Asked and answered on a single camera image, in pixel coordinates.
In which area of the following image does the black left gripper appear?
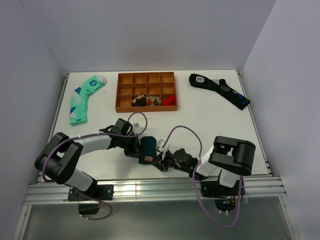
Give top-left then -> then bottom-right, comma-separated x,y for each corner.
118,133 -> 145,159

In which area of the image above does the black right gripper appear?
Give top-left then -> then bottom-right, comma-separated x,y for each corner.
150,149 -> 190,173

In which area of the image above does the dark green reindeer sock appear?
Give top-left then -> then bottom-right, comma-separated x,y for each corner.
138,136 -> 157,165

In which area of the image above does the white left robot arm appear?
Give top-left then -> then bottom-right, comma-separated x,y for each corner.
34,118 -> 141,200

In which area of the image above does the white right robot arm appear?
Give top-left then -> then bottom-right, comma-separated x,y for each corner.
151,136 -> 256,195

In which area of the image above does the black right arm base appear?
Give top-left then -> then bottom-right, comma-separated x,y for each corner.
199,177 -> 246,213

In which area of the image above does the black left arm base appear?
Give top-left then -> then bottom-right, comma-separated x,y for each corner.
67,183 -> 114,216

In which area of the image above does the dark brown rolled sock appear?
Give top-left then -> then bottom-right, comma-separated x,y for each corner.
131,93 -> 147,107

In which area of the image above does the argyle patterned rolled sock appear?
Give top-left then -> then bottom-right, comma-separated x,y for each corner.
146,95 -> 162,106

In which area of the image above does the red rolled sock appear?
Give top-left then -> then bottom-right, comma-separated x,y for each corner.
161,94 -> 176,106

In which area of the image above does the orange wooden compartment tray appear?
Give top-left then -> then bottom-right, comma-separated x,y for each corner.
115,71 -> 178,113

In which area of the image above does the mint green patterned sock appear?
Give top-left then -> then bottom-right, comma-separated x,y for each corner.
69,75 -> 107,126

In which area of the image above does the black and blue sock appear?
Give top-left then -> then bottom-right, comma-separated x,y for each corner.
189,73 -> 251,110

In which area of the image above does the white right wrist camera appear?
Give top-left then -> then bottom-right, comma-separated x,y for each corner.
156,139 -> 170,158

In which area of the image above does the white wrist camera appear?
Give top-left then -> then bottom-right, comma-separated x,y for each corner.
156,139 -> 170,158
131,122 -> 140,132

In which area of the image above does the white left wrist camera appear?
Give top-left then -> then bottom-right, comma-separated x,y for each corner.
131,122 -> 140,132

